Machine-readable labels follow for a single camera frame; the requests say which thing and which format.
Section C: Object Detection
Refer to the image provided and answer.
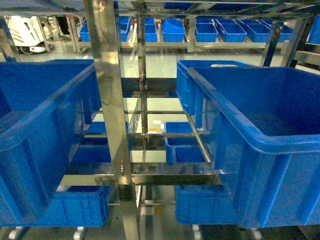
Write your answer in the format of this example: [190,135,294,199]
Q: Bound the stainless steel rack upright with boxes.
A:
[84,0,140,240]

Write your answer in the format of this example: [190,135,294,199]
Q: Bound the large blue bin right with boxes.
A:
[188,66,320,228]

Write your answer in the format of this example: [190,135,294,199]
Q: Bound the large blue bin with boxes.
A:
[0,59,101,226]
[188,66,320,228]

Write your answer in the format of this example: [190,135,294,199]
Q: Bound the blue crate lower right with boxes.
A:
[175,185,239,225]

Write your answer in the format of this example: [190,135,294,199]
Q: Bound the blue crate behind right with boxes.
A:
[176,60,255,115]

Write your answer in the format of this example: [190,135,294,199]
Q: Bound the white machine in background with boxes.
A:
[4,15,47,55]

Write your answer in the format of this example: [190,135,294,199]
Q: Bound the large blue bin left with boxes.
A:
[0,59,101,226]

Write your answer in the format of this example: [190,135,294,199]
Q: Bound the blue crate lower left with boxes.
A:
[0,186,115,227]

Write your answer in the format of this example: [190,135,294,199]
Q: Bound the small blue bin below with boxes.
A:
[164,121,206,163]

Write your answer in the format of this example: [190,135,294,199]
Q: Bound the blue crate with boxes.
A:
[175,185,239,225]
[176,60,255,115]
[0,186,115,227]

